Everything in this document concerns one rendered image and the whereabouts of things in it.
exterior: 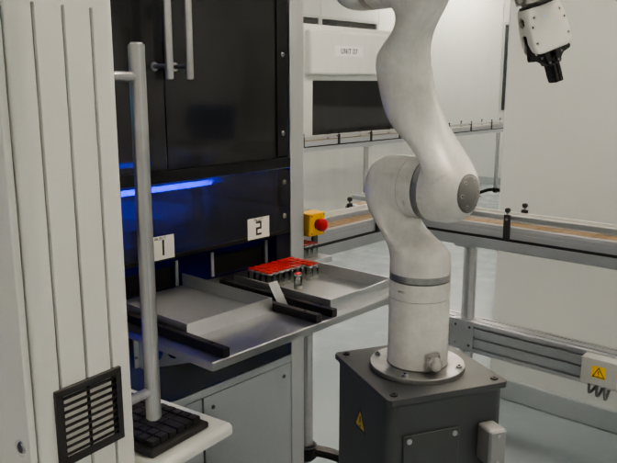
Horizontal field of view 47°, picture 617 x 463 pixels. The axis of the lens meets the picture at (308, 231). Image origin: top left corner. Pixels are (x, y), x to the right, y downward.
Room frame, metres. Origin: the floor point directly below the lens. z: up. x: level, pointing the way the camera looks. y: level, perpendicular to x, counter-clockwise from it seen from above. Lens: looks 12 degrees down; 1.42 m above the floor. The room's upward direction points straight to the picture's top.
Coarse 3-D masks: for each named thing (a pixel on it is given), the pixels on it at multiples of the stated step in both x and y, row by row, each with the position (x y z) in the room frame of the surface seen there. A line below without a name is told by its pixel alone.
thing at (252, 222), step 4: (264, 216) 2.00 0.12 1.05; (268, 216) 2.01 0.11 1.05; (248, 220) 1.95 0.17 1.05; (252, 220) 1.96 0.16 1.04; (256, 220) 1.98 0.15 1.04; (264, 220) 2.00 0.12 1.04; (268, 220) 2.01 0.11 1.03; (248, 224) 1.95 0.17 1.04; (252, 224) 1.96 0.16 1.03; (256, 224) 1.98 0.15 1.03; (264, 224) 2.00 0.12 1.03; (268, 224) 2.01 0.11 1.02; (248, 228) 1.95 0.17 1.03; (252, 228) 1.96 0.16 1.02; (264, 228) 2.00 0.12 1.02; (268, 228) 2.01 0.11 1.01; (248, 232) 1.95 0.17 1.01; (252, 232) 1.96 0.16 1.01; (264, 232) 2.00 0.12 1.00; (268, 232) 2.01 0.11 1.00; (248, 236) 1.95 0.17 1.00; (252, 236) 1.96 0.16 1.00; (256, 236) 1.97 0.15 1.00; (260, 236) 1.99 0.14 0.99; (264, 236) 2.00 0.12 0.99; (248, 240) 1.95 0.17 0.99
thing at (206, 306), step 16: (176, 288) 1.84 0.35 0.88; (192, 288) 1.84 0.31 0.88; (208, 288) 1.80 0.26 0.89; (224, 288) 1.76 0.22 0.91; (240, 288) 1.73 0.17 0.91; (128, 304) 1.60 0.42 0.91; (160, 304) 1.70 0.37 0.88; (176, 304) 1.70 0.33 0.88; (192, 304) 1.70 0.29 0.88; (208, 304) 1.70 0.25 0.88; (224, 304) 1.70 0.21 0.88; (240, 304) 1.70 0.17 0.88; (256, 304) 1.61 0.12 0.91; (160, 320) 1.52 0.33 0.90; (176, 320) 1.49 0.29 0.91; (192, 320) 1.58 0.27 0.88; (208, 320) 1.50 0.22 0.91; (224, 320) 1.54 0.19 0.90; (240, 320) 1.57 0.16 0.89
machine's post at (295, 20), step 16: (288, 0) 2.09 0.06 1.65; (288, 16) 2.09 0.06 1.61; (288, 32) 2.09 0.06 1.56; (288, 48) 2.09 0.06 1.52; (288, 64) 2.09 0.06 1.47; (288, 80) 2.09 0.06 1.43; (288, 96) 2.09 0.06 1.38; (288, 112) 2.09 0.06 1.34; (288, 128) 2.09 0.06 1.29; (288, 144) 2.09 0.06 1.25; (288, 240) 2.09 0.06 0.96; (288, 256) 2.09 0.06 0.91
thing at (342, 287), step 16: (320, 272) 1.99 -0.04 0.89; (336, 272) 1.95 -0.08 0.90; (352, 272) 1.92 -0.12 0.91; (288, 288) 1.73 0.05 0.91; (304, 288) 1.84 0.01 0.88; (320, 288) 1.84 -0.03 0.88; (336, 288) 1.84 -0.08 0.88; (352, 288) 1.84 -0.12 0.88; (368, 288) 1.75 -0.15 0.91; (384, 288) 1.80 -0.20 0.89; (336, 304) 1.65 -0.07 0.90; (352, 304) 1.70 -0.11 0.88
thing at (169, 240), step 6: (168, 234) 1.75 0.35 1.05; (156, 240) 1.72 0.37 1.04; (168, 240) 1.75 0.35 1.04; (156, 246) 1.72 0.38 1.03; (162, 246) 1.73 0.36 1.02; (168, 246) 1.75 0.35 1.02; (156, 252) 1.72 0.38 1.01; (162, 252) 1.73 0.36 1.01; (168, 252) 1.74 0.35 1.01; (156, 258) 1.72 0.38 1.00; (162, 258) 1.73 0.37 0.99
